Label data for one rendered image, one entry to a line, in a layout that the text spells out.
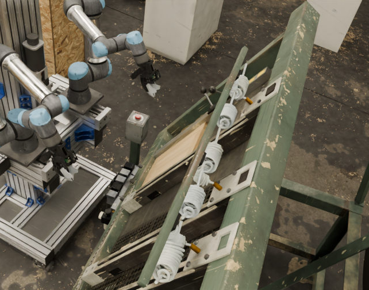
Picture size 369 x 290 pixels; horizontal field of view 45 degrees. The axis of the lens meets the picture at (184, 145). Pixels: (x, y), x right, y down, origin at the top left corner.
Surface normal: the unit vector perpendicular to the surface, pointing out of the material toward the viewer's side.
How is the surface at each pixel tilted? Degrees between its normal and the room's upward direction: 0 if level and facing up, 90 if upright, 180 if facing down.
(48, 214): 0
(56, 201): 0
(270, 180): 30
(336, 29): 90
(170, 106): 0
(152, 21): 90
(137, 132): 90
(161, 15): 90
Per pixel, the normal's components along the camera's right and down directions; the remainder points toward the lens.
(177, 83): 0.14, -0.68
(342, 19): -0.45, 0.60
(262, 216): 0.59, -0.43
